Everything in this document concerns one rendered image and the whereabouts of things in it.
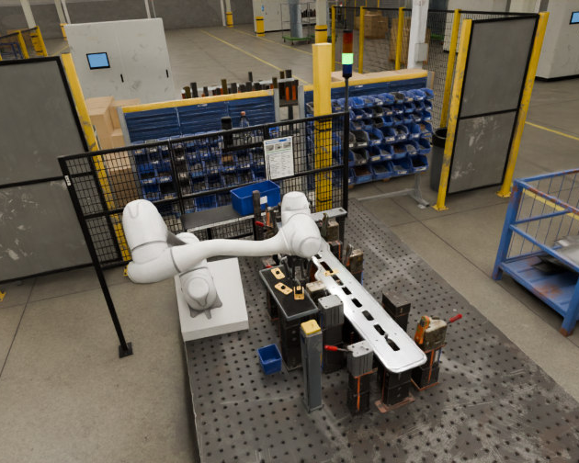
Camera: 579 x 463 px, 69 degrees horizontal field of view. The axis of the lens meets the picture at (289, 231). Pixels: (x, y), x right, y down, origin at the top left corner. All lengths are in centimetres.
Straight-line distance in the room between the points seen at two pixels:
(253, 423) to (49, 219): 284
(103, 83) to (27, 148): 482
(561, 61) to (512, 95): 764
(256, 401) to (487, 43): 403
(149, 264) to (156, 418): 161
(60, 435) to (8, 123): 231
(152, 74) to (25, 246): 502
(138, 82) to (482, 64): 596
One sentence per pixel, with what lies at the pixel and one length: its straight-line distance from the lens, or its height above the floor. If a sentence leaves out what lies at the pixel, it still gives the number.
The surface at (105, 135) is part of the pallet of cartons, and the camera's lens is 626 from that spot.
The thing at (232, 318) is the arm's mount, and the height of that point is 78.
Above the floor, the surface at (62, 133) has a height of 141.
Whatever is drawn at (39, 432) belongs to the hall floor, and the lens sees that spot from 331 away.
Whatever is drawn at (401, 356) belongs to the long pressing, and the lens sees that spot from 185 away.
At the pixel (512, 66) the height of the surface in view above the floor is 151.
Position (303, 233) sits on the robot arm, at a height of 162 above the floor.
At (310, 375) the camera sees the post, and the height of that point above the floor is 92.
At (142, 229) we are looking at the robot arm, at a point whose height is 159.
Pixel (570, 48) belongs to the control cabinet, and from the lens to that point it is 1304.
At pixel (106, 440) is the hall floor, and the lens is 307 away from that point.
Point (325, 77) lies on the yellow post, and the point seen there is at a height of 179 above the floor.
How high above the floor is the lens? 232
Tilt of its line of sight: 30 degrees down
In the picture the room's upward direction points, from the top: 3 degrees counter-clockwise
